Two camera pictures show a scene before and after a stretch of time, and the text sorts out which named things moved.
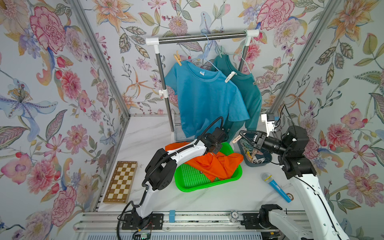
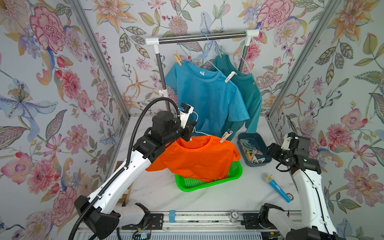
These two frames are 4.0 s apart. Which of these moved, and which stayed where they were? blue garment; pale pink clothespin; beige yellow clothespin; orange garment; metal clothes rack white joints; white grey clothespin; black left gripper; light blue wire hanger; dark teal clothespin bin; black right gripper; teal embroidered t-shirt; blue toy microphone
Moved: pale pink clothespin; black left gripper; orange garment; black right gripper
Stayed: light blue wire hanger; blue toy microphone; metal clothes rack white joints; beige yellow clothespin; teal embroidered t-shirt; blue garment; white grey clothespin; dark teal clothespin bin
